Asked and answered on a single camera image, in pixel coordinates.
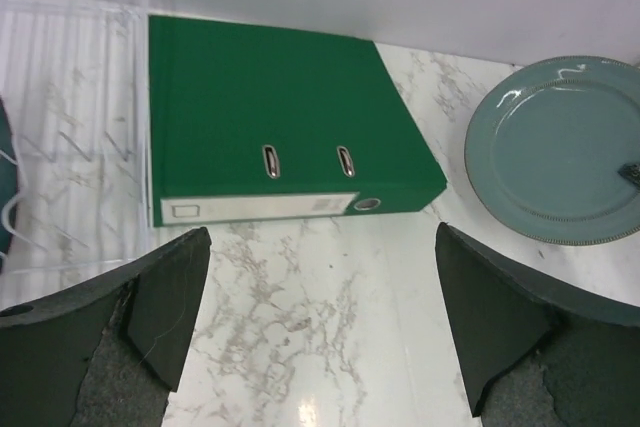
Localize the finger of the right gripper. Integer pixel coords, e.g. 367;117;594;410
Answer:
618;162;640;180

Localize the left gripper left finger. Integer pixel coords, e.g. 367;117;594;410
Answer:
1;227;210;426

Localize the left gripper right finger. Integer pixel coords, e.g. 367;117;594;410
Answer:
435;223;639;426

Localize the light blue plate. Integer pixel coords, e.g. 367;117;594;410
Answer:
464;55;639;246

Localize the dark teal plate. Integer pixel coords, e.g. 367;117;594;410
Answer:
1;102;19;268

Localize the clear plastic dish rack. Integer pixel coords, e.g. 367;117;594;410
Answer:
1;0;148;275

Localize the green lever arch binder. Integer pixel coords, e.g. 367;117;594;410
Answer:
148;15;447;227

